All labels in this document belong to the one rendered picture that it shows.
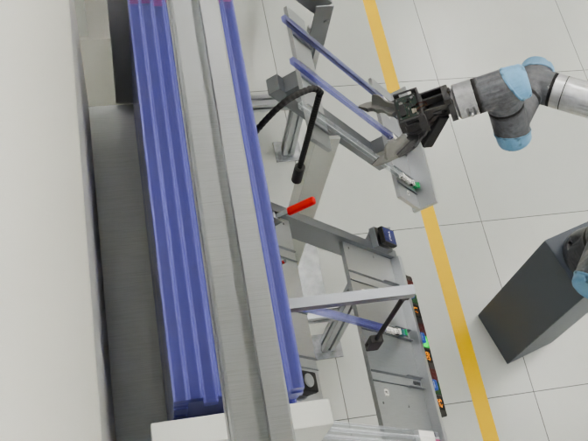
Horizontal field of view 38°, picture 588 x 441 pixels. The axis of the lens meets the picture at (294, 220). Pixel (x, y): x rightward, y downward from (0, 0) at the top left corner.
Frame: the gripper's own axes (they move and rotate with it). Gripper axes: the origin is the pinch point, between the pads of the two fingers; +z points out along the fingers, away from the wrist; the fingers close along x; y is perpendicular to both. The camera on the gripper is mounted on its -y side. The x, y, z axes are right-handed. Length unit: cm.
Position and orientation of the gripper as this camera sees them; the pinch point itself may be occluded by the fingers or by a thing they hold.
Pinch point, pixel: (365, 137)
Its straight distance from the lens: 182.8
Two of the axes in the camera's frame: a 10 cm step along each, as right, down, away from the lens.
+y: -3.3, -3.7, -8.7
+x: 1.6, 8.8, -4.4
